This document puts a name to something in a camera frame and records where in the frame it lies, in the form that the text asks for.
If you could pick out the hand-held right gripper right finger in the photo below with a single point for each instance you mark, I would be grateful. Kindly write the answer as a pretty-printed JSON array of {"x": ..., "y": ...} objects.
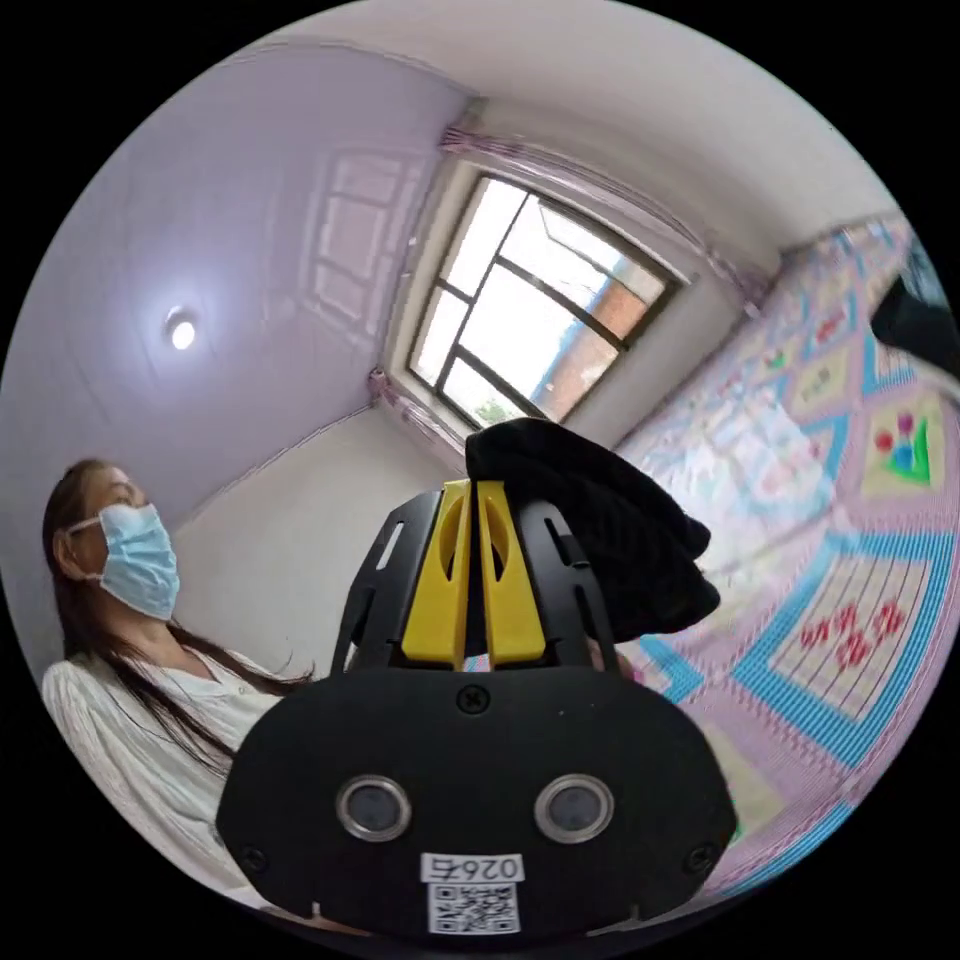
[{"x": 517, "y": 607}]

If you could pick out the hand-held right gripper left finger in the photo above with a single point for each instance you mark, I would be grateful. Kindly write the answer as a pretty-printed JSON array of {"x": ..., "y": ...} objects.
[{"x": 431, "y": 600}]

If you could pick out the black denim jacket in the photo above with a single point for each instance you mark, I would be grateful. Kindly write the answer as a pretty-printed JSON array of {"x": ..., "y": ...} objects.
[{"x": 600, "y": 525}]

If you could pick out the person's body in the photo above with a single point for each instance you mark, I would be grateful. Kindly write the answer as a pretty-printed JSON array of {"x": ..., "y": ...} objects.
[{"x": 142, "y": 675}]

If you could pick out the window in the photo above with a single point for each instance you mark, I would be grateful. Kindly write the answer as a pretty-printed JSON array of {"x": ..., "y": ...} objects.
[{"x": 536, "y": 307}]

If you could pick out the bed with printed quilt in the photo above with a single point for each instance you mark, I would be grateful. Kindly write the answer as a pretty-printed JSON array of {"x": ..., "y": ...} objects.
[{"x": 840, "y": 540}]

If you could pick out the ceiling lamp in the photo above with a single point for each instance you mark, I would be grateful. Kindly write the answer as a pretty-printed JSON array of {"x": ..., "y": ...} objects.
[{"x": 182, "y": 332}]

